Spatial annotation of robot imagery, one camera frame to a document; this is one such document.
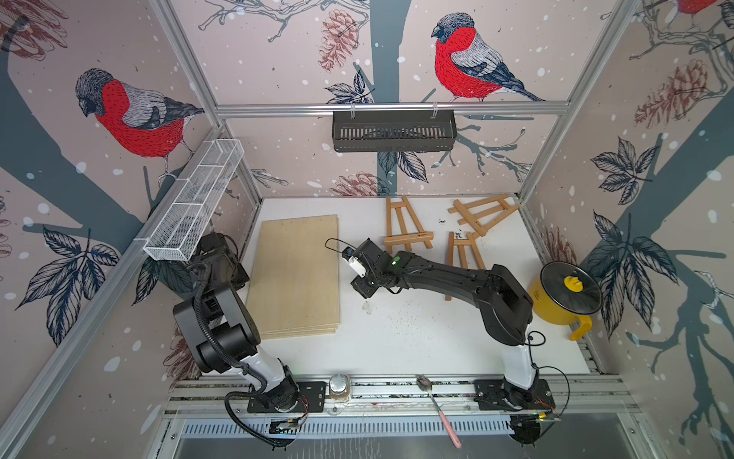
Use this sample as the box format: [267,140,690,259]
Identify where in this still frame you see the black disc yellow knob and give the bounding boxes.
[529,261,602,342]

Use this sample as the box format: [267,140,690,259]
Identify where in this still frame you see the small glass jar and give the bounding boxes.
[328,374,352,403]

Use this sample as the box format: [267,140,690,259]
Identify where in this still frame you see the black hanging basket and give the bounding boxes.
[332,110,458,153]

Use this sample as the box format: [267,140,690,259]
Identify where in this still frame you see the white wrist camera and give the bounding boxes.
[341,247,367,277]

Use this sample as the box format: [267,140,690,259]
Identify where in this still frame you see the wooden easel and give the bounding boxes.
[447,231,487,270]
[382,196,434,254]
[448,194,520,237]

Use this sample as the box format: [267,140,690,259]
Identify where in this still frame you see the plywood board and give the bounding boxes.
[246,215,340,340]

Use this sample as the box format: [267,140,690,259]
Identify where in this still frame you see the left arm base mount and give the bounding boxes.
[247,380,327,414]

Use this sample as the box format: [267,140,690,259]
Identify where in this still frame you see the white wire mesh basket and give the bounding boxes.
[143,139,244,262]

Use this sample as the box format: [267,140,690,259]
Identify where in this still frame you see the spoon with pink handle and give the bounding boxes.
[416,375,463,449]

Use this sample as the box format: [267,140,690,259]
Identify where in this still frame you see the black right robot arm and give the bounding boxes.
[340,239,555,412]

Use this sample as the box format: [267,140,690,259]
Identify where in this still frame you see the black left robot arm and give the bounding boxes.
[173,233,300,412]

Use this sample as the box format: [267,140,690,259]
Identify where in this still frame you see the small circuit board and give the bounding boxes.
[268,419,301,436]

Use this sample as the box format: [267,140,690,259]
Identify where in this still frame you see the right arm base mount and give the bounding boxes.
[474,379,556,412]

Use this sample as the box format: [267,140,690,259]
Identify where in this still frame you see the black corrugated cable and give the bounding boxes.
[191,260,299,449]

